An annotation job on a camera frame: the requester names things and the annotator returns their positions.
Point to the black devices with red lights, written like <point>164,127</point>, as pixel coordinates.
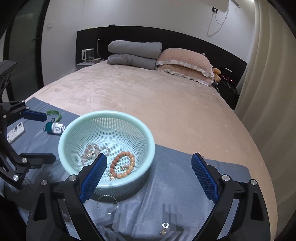
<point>227,81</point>

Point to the cream curtain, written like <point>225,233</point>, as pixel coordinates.
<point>266,92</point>

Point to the black headboard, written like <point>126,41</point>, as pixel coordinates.
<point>185,39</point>

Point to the white electric kettle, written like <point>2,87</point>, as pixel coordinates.
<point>87,55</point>

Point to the teal and white small bottle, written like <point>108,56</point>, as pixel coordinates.
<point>55,128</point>

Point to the dark glass door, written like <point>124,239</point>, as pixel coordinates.
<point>25,58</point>

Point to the black nightstand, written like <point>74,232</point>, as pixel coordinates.
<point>229,97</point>

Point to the pink ruffled pillow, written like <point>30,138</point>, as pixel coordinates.
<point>185,58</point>
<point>196,76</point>

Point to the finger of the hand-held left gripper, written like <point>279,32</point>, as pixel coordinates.
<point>34,115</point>
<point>37,158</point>

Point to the wall socket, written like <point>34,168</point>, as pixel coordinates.
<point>214,9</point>

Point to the blue cloth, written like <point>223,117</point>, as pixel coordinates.
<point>161,197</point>

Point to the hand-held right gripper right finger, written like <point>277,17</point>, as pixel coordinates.
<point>204,178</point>

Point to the grey folded quilt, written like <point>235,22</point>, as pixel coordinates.
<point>131,61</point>
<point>134,48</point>

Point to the brown teddy bear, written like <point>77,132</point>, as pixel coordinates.
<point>216,74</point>

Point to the small silver bangle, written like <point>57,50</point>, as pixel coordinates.
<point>98,204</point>

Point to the bed with pink bedspread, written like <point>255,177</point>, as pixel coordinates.
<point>138,97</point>

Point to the mint green plastic basket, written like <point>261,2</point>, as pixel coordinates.
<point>129,129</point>

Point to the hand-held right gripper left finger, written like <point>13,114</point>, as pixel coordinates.
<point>93,176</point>

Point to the white patterned smartphone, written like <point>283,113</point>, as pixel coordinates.
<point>16,132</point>

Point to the grey nightstand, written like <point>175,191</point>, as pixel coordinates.
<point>83,66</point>

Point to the small cup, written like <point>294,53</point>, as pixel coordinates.
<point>97,61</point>

